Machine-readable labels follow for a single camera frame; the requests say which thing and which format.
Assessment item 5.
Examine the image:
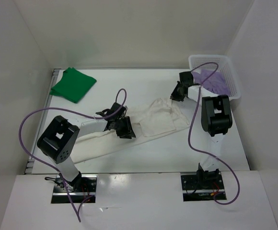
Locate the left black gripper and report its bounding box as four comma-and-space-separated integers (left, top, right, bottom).
113, 115, 136, 139

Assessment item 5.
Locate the cream white t shirt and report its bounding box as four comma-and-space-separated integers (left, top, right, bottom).
70, 98, 189, 163

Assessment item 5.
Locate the green t shirt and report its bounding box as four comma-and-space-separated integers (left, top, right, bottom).
50, 68, 97, 104

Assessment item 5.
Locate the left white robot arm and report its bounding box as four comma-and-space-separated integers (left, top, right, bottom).
37, 115, 136, 192

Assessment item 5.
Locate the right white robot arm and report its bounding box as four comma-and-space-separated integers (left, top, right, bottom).
170, 80, 232, 188

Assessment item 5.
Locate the lavender t shirt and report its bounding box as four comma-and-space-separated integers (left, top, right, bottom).
192, 69, 231, 96

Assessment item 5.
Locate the white plastic basket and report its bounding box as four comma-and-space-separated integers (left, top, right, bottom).
188, 55, 241, 101

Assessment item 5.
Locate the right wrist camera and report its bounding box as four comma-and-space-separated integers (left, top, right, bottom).
179, 71, 194, 87

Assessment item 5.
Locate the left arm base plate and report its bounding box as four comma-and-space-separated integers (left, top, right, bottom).
45, 175, 97, 204

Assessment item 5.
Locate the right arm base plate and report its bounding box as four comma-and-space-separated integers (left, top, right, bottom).
181, 174, 227, 202

